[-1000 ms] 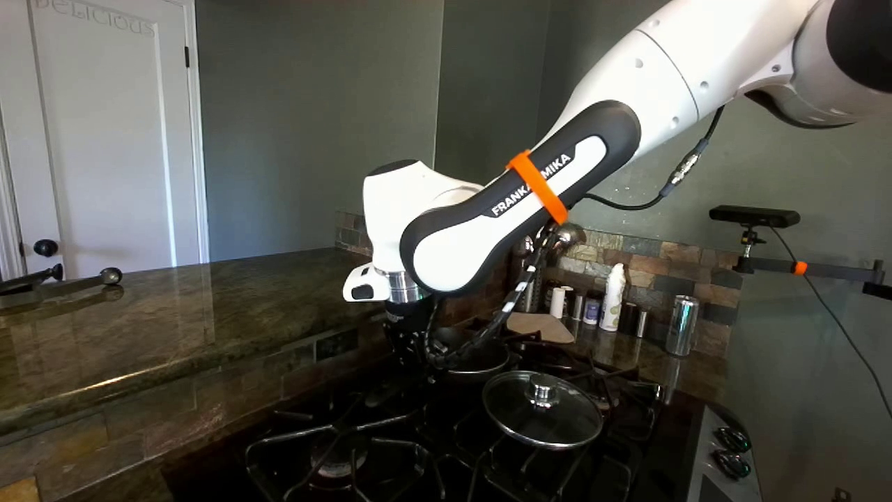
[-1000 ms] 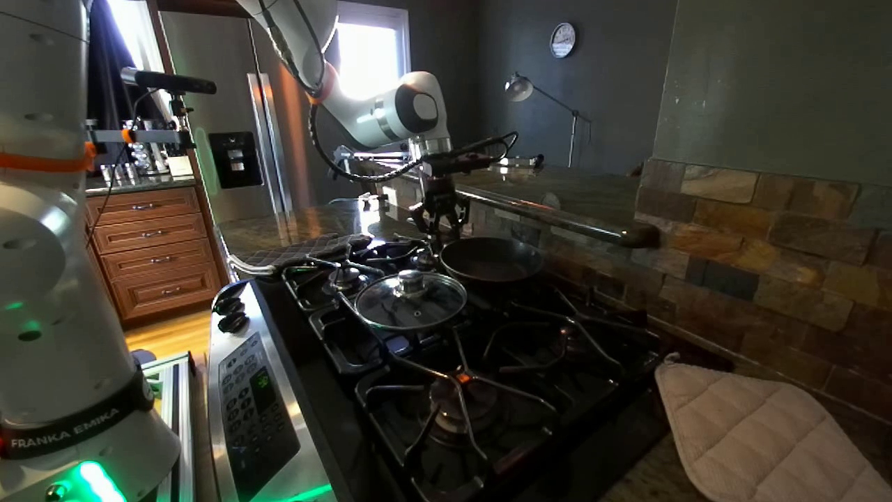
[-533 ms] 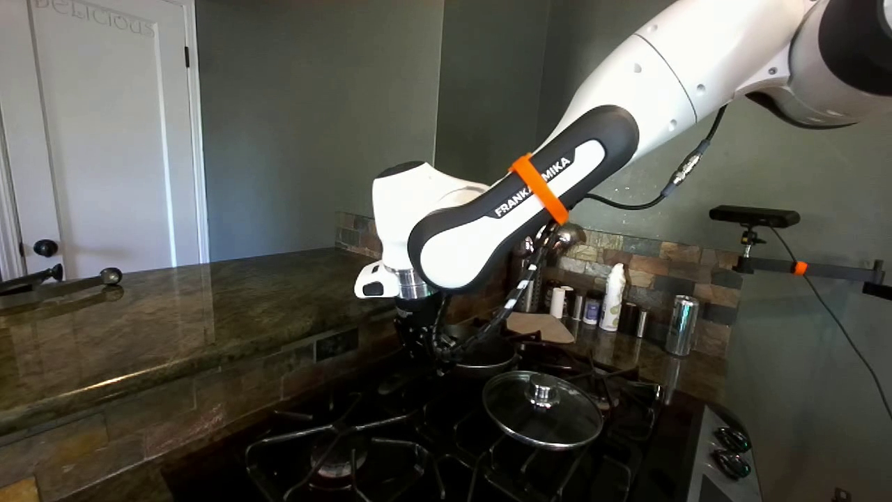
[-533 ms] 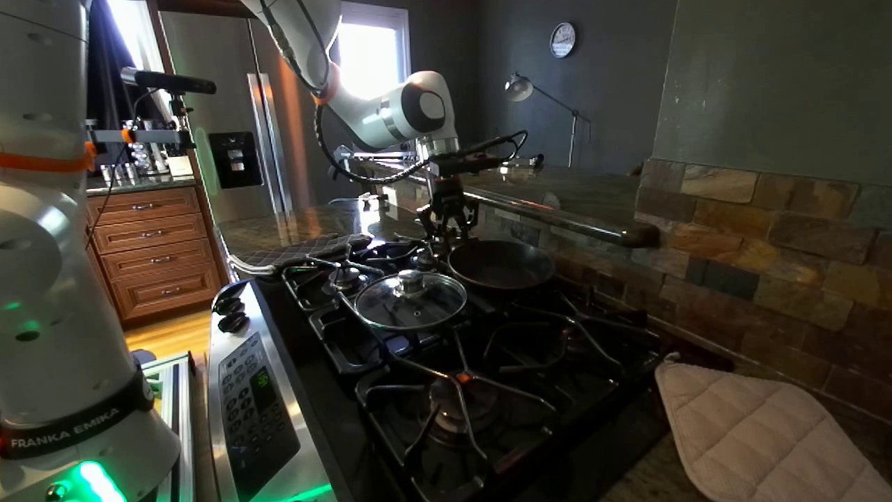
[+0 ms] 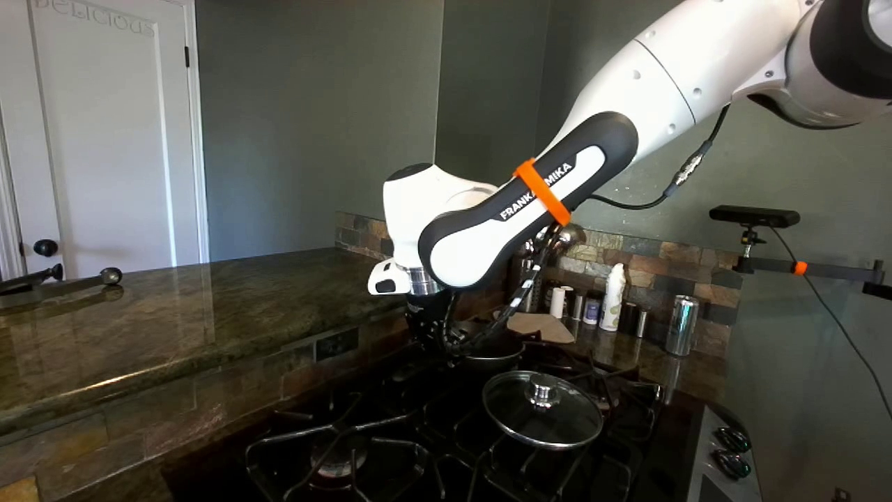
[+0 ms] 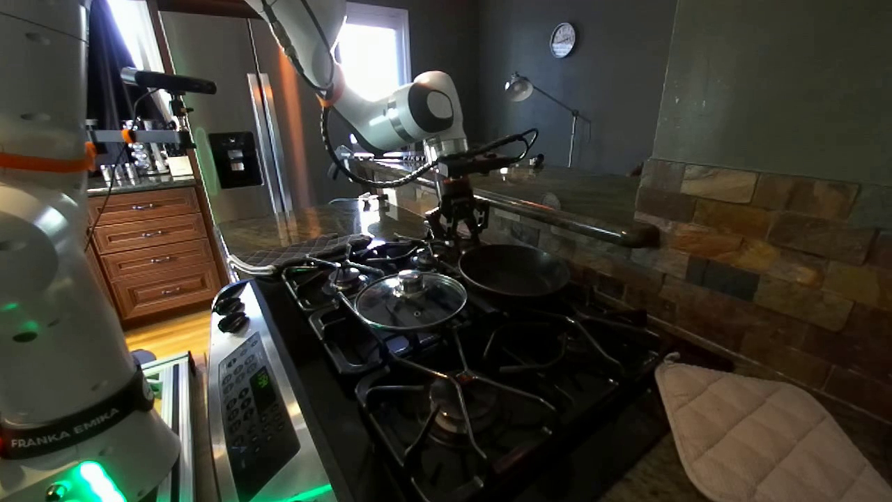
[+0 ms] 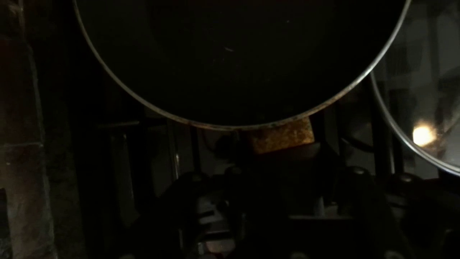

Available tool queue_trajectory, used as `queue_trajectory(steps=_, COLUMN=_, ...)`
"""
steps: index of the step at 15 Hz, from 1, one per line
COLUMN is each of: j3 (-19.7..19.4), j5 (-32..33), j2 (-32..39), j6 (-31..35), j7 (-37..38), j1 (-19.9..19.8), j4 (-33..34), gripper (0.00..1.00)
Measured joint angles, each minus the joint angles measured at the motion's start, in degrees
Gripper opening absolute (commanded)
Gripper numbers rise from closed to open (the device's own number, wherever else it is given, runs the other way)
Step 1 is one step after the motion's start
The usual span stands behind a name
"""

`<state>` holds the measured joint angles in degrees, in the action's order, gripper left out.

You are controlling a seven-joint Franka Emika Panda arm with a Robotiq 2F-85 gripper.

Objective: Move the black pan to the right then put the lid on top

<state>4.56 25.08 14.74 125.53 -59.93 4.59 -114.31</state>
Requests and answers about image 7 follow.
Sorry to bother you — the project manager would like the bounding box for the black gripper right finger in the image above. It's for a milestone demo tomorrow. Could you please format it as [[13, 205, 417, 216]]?
[[325, 165, 452, 259]]

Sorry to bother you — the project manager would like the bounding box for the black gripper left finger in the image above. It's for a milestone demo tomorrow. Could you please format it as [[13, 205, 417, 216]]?
[[139, 165, 251, 259]]

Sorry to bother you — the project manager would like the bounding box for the glass lid with metal knob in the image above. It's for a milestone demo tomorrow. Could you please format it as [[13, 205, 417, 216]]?
[[371, 0, 460, 178]]

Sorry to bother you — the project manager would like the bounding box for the black frying pan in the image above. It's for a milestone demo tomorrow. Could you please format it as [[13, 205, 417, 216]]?
[[71, 0, 415, 221]]

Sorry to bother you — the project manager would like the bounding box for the black gas stove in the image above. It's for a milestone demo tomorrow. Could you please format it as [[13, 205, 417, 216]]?
[[48, 85, 460, 259]]

